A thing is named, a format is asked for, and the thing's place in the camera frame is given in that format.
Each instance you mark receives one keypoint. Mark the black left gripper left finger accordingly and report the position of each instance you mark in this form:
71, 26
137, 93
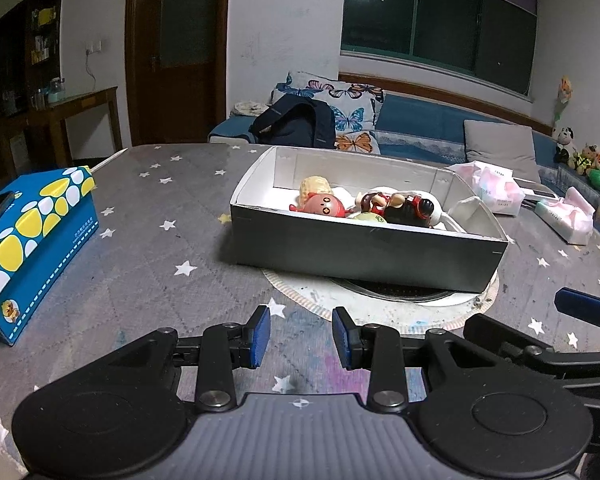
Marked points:
127, 411

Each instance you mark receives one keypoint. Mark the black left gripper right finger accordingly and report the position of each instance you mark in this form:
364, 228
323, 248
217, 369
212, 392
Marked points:
467, 405

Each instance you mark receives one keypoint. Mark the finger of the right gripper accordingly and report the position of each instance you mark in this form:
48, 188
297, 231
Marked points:
579, 305
573, 370

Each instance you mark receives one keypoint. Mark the pink tissue pack right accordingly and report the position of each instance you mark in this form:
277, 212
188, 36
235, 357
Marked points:
571, 217

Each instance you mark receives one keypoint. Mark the pink tissue pack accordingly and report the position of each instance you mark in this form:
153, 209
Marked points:
571, 217
494, 185

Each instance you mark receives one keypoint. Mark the round white table mat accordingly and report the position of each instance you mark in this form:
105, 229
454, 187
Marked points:
409, 316

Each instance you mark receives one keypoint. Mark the yellow tiger plush toy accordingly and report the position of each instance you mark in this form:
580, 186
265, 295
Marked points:
584, 161

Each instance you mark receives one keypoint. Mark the pink tissue pack left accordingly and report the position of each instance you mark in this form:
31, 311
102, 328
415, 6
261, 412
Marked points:
494, 185

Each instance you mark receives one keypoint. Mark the panda plush toy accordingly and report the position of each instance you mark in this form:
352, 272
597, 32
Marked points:
565, 147

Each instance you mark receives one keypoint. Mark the grey cushion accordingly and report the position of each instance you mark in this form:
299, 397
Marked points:
503, 145

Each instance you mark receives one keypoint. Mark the blue yellow tissue box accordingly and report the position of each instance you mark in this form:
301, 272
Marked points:
48, 217

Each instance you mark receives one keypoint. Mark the black red toy figure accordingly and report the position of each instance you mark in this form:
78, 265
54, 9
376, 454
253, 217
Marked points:
402, 208

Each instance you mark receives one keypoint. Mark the green ball toy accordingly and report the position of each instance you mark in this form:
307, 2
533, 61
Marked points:
368, 216

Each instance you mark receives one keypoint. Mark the grey cardboard storage box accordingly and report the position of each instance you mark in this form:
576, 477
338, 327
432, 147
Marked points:
461, 256

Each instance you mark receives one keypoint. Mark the blue sofa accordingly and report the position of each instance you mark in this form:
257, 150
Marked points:
410, 128

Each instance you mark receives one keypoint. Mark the blond doll head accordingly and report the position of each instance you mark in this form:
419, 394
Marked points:
313, 185

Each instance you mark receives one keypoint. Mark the wooden side table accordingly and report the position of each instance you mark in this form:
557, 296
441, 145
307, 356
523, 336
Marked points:
54, 117

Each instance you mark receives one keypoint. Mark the dark window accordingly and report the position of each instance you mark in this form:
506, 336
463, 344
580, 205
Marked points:
491, 40

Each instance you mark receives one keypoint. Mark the butterfly print pillow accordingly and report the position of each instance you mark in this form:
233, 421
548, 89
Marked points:
356, 107

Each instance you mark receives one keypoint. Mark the white bowl on sofa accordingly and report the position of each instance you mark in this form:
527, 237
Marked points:
249, 109

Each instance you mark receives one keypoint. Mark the dark blue backpack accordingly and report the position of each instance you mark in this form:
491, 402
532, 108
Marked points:
296, 121

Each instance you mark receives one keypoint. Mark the dark wooden door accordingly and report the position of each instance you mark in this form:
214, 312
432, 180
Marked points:
175, 69

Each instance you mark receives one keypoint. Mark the mermaid doll on wall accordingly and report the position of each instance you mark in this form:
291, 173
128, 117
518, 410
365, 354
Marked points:
563, 97

